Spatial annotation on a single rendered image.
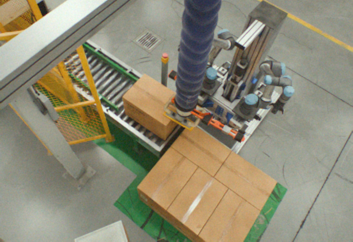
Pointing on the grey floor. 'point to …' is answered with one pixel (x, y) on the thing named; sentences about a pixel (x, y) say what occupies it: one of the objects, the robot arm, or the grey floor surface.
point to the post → (164, 71)
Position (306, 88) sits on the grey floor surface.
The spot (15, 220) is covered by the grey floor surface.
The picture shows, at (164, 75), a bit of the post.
